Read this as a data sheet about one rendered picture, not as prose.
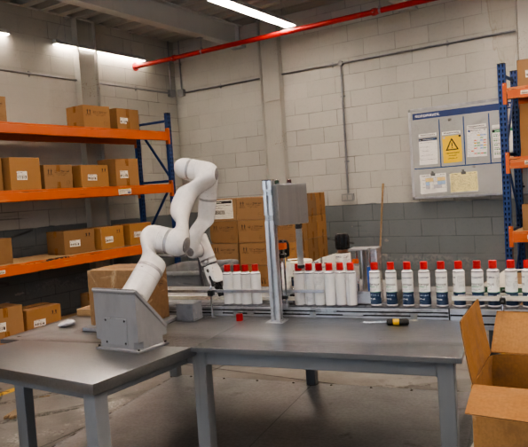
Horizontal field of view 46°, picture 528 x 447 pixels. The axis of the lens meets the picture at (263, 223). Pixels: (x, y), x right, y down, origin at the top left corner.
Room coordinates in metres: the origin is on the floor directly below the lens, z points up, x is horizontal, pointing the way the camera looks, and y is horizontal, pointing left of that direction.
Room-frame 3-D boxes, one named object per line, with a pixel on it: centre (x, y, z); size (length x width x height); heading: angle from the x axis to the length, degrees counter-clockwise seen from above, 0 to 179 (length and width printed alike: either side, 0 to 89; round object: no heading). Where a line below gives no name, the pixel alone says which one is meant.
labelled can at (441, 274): (2.76, -0.78, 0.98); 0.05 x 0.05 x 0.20
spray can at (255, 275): (3.12, 0.06, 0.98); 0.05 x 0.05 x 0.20
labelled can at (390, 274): (2.85, -0.57, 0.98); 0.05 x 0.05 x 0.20
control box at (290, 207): (2.95, -0.12, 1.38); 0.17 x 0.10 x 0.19; 122
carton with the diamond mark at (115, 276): (3.06, 0.69, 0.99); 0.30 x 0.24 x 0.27; 66
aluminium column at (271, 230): (2.92, -0.03, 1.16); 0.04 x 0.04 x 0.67; 67
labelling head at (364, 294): (2.99, -0.48, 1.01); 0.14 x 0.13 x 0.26; 67
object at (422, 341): (3.21, 0.03, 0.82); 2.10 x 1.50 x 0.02; 67
